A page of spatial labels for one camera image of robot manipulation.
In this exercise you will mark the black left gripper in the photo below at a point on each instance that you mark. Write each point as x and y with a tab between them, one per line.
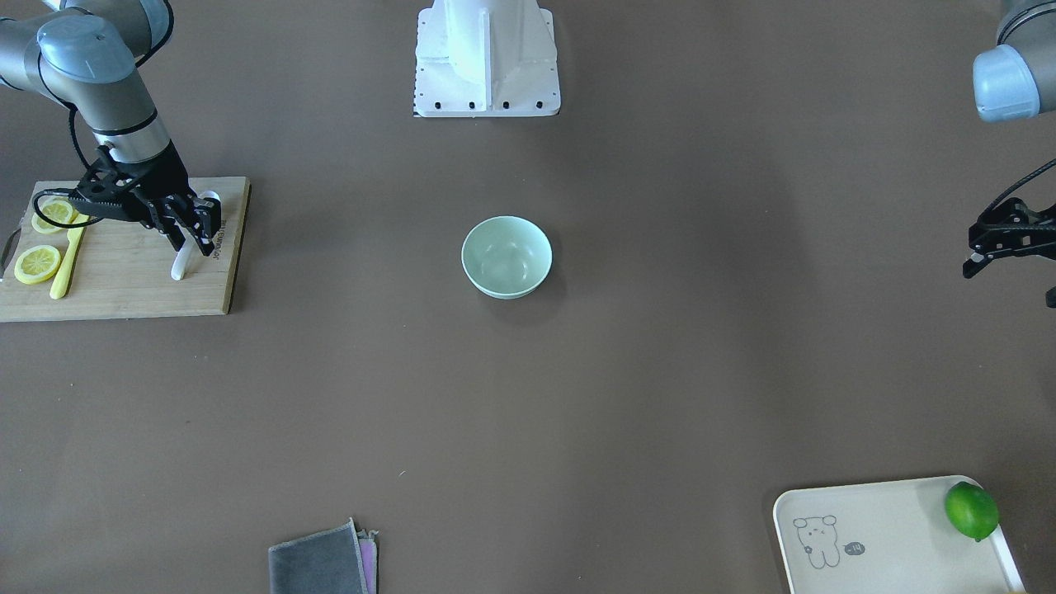
976	262

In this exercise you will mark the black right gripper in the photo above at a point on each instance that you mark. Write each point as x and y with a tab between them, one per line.
162	180

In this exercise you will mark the white ceramic spoon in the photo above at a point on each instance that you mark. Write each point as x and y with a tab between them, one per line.
187	260

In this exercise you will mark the mint green bowl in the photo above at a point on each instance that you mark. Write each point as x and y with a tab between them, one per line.
506	257

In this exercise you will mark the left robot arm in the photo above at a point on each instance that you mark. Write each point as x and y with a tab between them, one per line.
1015	80

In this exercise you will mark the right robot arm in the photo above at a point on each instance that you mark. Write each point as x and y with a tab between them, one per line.
85	55

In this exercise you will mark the bamboo cutting board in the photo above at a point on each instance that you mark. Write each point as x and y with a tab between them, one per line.
124	271

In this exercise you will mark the lemon slice upper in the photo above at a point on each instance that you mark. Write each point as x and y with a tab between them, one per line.
56	210

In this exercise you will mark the lemon slice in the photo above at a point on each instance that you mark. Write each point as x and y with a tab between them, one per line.
56	210
37	264

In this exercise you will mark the yellow plastic knife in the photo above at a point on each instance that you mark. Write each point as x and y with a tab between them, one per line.
60	282

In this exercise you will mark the lemon slice lower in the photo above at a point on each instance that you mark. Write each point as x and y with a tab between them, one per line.
37	264

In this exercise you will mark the green lime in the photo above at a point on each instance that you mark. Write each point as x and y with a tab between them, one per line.
971	511

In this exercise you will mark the cream rabbit tray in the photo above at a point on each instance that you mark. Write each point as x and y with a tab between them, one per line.
887	537

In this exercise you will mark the grey folded cloth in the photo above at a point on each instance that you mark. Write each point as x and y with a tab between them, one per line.
341	560

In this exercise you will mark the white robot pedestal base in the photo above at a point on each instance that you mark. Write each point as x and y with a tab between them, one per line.
493	59

